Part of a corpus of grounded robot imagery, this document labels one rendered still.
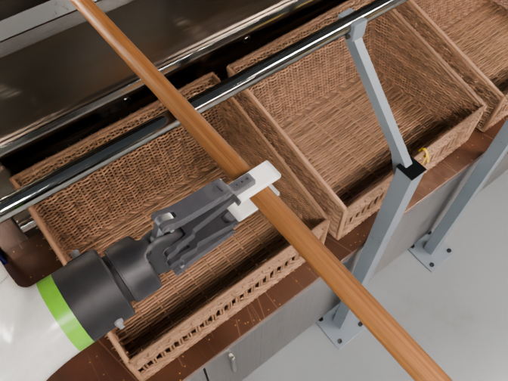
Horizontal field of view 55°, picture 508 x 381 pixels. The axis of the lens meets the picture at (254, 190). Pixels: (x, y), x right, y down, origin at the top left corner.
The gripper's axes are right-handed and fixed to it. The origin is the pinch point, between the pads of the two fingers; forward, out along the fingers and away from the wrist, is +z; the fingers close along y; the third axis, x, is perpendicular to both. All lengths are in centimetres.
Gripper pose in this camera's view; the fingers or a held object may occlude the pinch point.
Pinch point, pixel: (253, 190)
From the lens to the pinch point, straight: 64.2
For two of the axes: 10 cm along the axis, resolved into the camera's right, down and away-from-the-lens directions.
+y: -0.1, 5.5, 8.4
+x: 6.1, 6.6, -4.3
